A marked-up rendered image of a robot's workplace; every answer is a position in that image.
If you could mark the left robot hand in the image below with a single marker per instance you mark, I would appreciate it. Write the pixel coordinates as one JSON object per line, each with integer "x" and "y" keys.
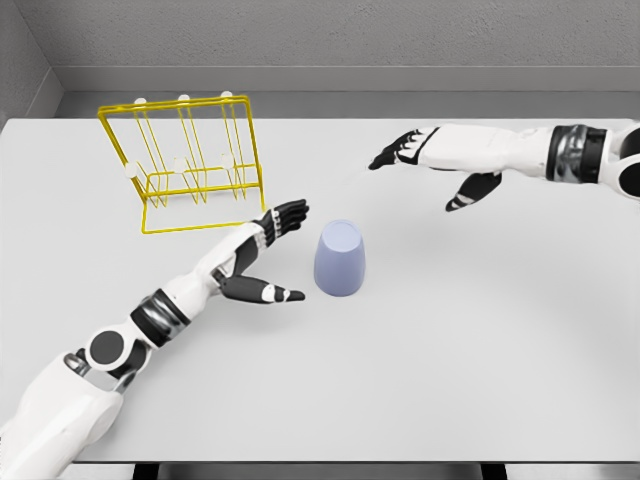
{"x": 240, "y": 257}

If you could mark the lavender plastic cup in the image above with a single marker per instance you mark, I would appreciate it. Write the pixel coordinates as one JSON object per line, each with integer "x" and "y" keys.
{"x": 340, "y": 260}

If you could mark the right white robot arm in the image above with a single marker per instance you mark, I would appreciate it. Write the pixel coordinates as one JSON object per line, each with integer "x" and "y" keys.
{"x": 575, "y": 152}

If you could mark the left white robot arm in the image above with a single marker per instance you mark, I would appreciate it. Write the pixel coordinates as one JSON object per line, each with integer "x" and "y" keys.
{"x": 90, "y": 370}

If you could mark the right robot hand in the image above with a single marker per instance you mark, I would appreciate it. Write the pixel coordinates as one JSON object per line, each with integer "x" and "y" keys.
{"x": 450, "y": 147}

